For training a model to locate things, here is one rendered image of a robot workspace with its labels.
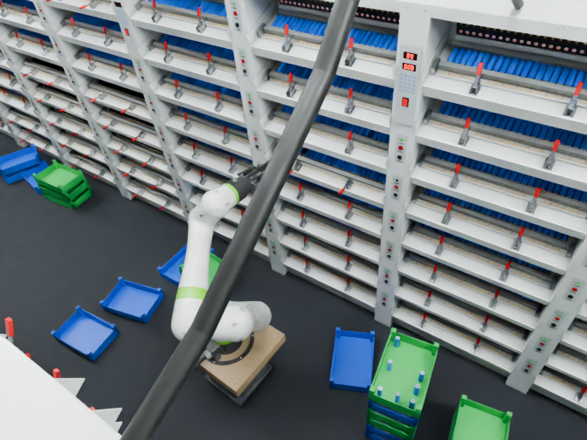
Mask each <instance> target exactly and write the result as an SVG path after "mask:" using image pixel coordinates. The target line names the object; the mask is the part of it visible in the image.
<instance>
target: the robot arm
mask: <svg viewBox="0 0 587 440"><path fill-rule="evenodd" d="M269 161H270V160H269ZM269 161H267V162H265V163H264V164H261V165H257V167H255V166H251V167H250V168H248V169H246V170H244V171H243V172H240V173H238V178H236V176H233V178H232V179H231V180H230V181H228V182H226V183H225V184H223V185H222V186H220V187H219V188H217V189H213V190H210V191H208V192H207V193H205V194H204V196H203V197H202V199H201V201H200V202H199V204H198V205H197V206H196V207H195V208H194V209H193V210H192V211H191V212H190V214H189V231H188V243H187V250H186V256H185V260H184V265H183V272H182V276H181V279H180V283H179V286H178V290H177V294H176V301H175V305H174V311H173V315H172V321H171V330H172V333H173V334H174V336H175V337H176V338H177V339H178V340H182V339H183V337H184V335H185V334H186V333H187V331H188V329H189V328H190V326H191V323H192V321H193V320H194V318H195V316H196V314H197V311H198V309H199V307H200V305H201V303H202V301H203V299H204V296H205V294H206V293H207V291H208V289H209V261H210V251H211V240H212V235H213V231H214V227H215V224H216V223H217V221H218V220H219V219H221V218H222V217H224V216H225V215H226V214H227V213H228V211H229V210H230V209H231V208H232V207H233V206H235V205H236V204H237V203H239V202H241V201H242V200H243V199H245V198H246V197H247V194H248V193H249V192H251V190H252V189H253V188H255V187H257V186H258V184H259V181H260V179H261V177H262V175H263V173H262V172H263V171H265V169H266V166H267V164H268V162H269ZM259 171H260V172H261V173H262V174H260V175H258V173H259ZM271 318H272V315H271V311H270V309H269V307H268V306H267V305H266V304H265V303H263V302H260V301H241V302H237V301H229V303H228V306H227V307H226V309H225V311H224V314H223V316H222V318H221V320H220V322H219V324H218V327H217V329H216V331H215V333H214V335H213V337H212V338H211V341H210V342H209V344H208V346H207V347H206V349H205V350H204V352H203V354H204V355H202V356H201V357H200V359H199V360H198V362H197V364H196V366H195V367H197V366H198V365H199V364H200V363H202V362H203V361H204V360H206V359H207V360H209V359H210V358H211V357H212V359H213V360H216V361H219V360H220V359H221V354H232V353H234V352H235V351H237V350H238V349H239V348H240V346H241V345H242V342H243V340H244V339H246V338H247V337H248V336H249V335H250V334H251V332H259V331H262V330H264V329H265V328H267V327H268V325H269V324H270V321H271Z"/></svg>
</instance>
